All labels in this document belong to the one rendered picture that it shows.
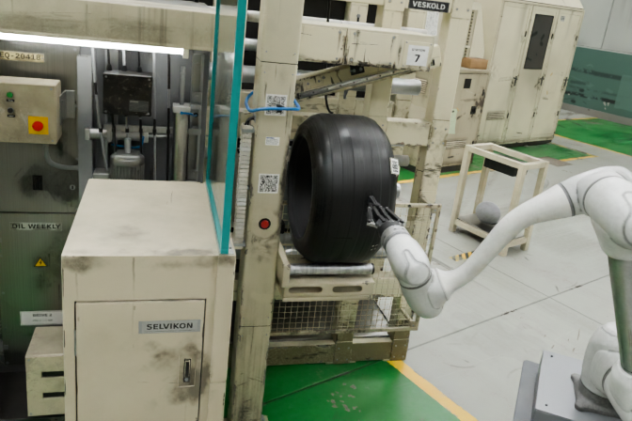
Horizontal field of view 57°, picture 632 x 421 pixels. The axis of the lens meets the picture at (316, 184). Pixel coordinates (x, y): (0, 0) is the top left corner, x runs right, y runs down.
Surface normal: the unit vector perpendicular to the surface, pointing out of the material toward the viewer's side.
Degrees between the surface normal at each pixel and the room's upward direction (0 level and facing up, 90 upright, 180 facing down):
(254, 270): 90
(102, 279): 90
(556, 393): 4
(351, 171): 59
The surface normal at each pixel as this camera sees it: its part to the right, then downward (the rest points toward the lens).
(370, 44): 0.24, 0.33
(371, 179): 0.26, -0.11
